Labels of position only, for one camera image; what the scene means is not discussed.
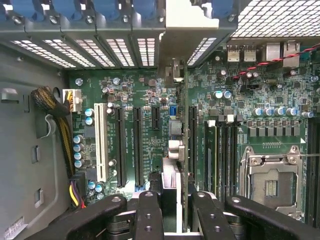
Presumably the black RAM slot bank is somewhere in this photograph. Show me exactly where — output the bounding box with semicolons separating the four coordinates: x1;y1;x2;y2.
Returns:
216;117;239;201
305;116;320;227

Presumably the RAM stick with white clip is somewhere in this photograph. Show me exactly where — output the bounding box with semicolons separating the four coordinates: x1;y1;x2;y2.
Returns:
204;119;218;195

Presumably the long black expansion slot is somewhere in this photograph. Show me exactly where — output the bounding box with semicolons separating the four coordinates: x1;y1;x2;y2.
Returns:
113;105;128;189
188;105;199;181
132;106;145;189

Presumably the silver CPU socket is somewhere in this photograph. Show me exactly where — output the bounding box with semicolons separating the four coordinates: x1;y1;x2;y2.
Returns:
239;144;305;221

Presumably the white PCI expansion slot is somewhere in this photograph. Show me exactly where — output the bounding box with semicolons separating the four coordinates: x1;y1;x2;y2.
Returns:
93;101;110;183

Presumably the short black expansion slot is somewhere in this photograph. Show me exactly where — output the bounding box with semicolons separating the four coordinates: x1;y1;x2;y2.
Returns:
151;105;161;131

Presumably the green motherboard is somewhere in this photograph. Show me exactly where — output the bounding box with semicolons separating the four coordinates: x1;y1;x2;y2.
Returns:
66;42;320;226

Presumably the white power connector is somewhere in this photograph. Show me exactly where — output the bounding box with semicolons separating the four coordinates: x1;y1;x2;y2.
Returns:
61;88;83;115

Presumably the grey open PC case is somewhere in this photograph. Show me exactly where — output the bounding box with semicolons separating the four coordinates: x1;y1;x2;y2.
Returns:
0;0;320;240

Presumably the silver USB port block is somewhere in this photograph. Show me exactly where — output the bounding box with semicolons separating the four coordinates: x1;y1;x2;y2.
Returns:
226;44;258;63

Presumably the silver ethernet port block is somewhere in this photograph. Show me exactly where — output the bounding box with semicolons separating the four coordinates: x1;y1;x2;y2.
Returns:
265;41;301;69

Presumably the yellow purple wire bundle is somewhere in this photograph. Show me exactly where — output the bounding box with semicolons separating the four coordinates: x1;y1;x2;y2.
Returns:
68;172;88;210

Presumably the black yellow braided cable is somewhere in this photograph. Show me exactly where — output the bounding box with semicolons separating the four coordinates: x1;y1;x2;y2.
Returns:
30;85;76;177

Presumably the red black twisted wire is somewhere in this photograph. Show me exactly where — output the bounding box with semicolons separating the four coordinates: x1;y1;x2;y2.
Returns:
231;42;320;80

